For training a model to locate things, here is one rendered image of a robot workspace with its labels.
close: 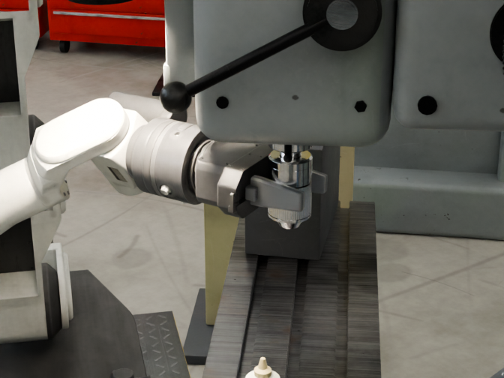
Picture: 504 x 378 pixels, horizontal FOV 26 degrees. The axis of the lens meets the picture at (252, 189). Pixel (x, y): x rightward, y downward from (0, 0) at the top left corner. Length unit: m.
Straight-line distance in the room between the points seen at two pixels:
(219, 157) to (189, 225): 2.78
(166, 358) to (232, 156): 1.29
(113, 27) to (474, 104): 4.95
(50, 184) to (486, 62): 0.52
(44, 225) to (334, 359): 0.63
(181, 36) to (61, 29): 4.91
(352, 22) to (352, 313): 0.68
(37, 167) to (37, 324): 0.82
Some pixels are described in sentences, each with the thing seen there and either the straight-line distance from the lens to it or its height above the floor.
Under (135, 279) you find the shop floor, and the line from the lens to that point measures 3.61.
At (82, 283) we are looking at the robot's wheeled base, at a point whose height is 0.57.
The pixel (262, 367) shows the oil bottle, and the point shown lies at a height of 1.01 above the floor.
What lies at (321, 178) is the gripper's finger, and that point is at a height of 1.24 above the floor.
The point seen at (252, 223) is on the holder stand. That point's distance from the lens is 1.70.
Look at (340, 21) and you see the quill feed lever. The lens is 0.97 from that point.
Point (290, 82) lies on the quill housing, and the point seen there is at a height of 1.38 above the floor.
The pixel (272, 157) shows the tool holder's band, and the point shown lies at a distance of 1.15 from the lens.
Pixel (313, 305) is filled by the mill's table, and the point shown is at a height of 0.91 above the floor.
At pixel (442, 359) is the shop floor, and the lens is 3.21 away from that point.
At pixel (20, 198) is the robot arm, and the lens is 1.28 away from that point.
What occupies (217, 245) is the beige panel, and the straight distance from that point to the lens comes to 3.14.
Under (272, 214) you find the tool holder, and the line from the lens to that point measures 1.17.
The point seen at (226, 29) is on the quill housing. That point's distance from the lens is 1.01.
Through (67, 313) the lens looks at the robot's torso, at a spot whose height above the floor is 0.68.
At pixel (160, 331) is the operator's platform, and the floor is 0.40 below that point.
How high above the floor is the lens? 1.70
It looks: 23 degrees down
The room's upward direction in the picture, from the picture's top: straight up
